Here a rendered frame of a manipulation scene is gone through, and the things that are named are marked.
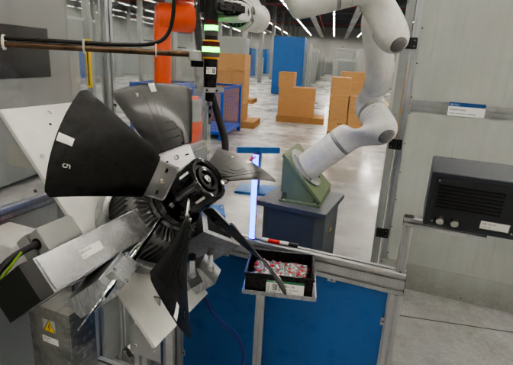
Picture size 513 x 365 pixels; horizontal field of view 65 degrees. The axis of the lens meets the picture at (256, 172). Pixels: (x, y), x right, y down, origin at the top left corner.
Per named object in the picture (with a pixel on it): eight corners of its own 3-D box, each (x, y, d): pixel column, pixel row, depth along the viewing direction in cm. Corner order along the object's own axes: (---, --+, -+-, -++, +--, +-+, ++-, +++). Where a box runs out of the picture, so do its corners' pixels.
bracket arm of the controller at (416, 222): (402, 225, 128) (403, 217, 128) (402, 222, 131) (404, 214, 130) (485, 240, 120) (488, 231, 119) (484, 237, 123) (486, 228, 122)
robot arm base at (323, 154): (300, 149, 186) (332, 124, 178) (323, 183, 183) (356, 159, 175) (285, 151, 169) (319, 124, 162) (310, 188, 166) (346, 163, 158)
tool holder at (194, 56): (189, 92, 100) (189, 50, 97) (188, 89, 107) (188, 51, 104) (225, 93, 102) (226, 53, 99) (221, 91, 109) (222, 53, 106)
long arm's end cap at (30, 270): (3, 282, 78) (32, 258, 73) (24, 314, 78) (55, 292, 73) (-12, 289, 76) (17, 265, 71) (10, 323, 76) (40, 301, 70)
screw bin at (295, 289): (243, 292, 126) (243, 272, 124) (250, 266, 142) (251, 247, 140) (313, 300, 123) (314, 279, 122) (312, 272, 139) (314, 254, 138)
